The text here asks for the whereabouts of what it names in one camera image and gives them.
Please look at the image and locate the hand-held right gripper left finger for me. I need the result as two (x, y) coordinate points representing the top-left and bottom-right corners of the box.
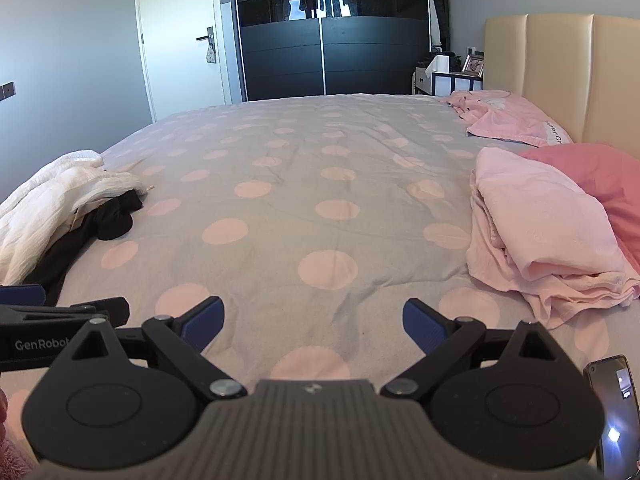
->
(50, 296), (248, 401)

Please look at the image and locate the white crinkled garment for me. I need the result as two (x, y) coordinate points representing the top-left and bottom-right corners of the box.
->
(0, 167), (152, 286)

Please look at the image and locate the black smartphone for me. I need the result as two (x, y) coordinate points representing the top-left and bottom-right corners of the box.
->
(582, 355), (640, 480)

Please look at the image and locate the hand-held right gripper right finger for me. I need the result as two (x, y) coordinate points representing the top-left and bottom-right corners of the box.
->
(380, 298), (581, 401)

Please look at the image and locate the white nightstand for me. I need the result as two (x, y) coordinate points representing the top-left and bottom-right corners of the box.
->
(412, 67), (485, 97)

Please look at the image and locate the white door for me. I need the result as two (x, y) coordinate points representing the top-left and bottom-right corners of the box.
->
(134, 0), (232, 123)

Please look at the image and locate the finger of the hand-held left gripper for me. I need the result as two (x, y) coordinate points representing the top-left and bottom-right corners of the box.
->
(0, 296), (131, 333)
(0, 284), (47, 307)

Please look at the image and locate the dark clutter heap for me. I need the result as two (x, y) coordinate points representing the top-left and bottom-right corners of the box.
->
(416, 50), (463, 70)

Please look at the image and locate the beige padded headboard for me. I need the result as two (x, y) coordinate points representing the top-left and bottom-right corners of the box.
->
(484, 13), (640, 161)

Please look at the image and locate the black sliding-door wardrobe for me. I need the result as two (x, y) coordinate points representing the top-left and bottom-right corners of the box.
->
(231, 0), (432, 102)

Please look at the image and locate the light pink printed pillow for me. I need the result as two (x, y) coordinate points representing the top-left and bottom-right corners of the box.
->
(440, 89), (575, 148)

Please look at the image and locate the dark pink pillow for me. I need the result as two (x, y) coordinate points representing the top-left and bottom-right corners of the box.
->
(520, 142), (640, 261)

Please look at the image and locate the light pink folded blanket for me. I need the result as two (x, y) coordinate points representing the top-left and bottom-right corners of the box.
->
(465, 147), (640, 331)

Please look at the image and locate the photo frame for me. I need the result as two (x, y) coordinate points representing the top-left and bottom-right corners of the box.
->
(461, 51), (485, 79)

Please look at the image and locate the black garment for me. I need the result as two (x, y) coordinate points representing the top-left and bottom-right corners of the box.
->
(22, 189), (145, 306)

